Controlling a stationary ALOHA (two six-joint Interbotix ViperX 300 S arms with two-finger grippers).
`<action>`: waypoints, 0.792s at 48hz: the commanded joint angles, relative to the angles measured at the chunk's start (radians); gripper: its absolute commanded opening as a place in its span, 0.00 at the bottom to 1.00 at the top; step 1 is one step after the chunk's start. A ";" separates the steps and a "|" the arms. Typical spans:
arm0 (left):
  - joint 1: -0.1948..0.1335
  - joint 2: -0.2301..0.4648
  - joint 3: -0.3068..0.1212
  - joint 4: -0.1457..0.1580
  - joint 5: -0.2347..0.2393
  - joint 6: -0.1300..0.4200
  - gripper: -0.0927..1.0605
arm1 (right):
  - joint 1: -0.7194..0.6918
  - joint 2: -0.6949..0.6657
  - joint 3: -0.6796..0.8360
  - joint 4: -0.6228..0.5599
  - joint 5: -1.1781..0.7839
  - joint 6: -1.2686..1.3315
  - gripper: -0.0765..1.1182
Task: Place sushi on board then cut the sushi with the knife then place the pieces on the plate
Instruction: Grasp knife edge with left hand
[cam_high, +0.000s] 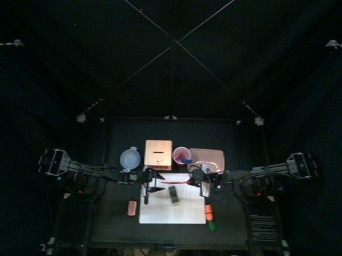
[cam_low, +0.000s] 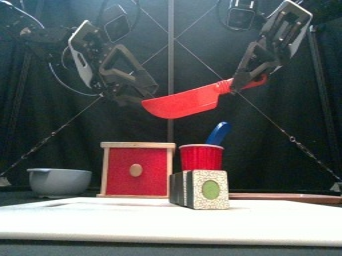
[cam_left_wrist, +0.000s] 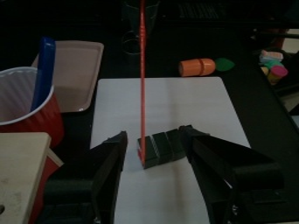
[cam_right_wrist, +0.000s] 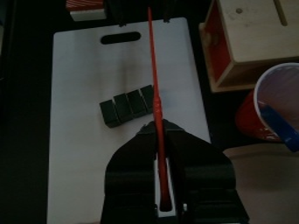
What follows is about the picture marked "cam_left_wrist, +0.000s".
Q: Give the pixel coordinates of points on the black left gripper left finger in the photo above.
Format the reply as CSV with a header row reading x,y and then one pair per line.
x,y
90,180

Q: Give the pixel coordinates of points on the pale toy block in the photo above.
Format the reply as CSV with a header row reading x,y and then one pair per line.
x,y
272,55

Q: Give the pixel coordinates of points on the pink plastic tray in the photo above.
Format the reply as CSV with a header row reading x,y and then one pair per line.
x,y
77,75

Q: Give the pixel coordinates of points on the white cutting board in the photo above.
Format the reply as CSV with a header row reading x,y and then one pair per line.
x,y
176,105

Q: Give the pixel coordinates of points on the orange toy carrot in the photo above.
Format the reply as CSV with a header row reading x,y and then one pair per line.
x,y
194,67

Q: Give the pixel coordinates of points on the yellow toy with pink lid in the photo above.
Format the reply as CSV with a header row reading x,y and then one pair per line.
x,y
278,74

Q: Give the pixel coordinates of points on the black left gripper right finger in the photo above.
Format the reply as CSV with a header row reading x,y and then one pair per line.
x,y
234,180

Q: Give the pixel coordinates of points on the red plastic toy knife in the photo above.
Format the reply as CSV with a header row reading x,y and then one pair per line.
x,y
142,87

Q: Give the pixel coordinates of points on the green toy piece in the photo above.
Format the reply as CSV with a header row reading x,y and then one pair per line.
x,y
273,64

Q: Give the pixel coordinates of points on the red wooden box with knob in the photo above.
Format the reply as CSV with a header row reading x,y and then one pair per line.
x,y
19,175

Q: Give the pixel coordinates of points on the blue plastic utensil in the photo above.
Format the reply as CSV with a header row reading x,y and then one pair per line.
x,y
43,75

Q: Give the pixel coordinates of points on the red plastic cup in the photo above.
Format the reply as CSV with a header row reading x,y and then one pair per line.
x,y
47,122

